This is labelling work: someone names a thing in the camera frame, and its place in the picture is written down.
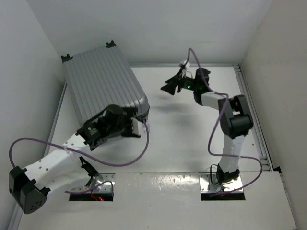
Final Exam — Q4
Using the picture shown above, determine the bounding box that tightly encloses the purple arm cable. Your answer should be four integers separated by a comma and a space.
184, 48, 263, 195
9, 119, 151, 195

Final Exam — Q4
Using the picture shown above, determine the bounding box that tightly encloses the metal base plate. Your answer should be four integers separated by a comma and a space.
69, 173, 115, 202
199, 172, 245, 201

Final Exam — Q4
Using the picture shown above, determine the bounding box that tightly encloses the grey hard-shell suitcase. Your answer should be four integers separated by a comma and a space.
61, 41, 150, 125

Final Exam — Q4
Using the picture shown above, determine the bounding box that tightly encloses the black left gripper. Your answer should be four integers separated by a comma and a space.
107, 106, 137, 136

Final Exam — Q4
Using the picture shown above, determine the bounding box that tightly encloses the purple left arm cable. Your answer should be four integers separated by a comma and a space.
9, 119, 151, 195

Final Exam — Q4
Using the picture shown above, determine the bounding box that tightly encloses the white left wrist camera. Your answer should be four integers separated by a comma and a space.
131, 118, 146, 138

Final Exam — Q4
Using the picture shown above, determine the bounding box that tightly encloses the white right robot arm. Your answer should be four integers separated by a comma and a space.
160, 68, 253, 185

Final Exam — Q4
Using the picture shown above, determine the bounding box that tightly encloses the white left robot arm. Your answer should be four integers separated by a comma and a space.
9, 104, 140, 214

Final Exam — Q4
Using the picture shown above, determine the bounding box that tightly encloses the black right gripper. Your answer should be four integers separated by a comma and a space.
161, 68, 199, 95

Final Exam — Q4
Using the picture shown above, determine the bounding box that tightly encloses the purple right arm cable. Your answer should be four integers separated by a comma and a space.
184, 48, 263, 195

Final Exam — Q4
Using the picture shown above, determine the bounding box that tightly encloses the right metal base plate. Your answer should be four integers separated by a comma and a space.
199, 172, 245, 201

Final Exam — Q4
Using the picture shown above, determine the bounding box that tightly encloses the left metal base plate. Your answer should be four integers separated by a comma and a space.
69, 173, 115, 202

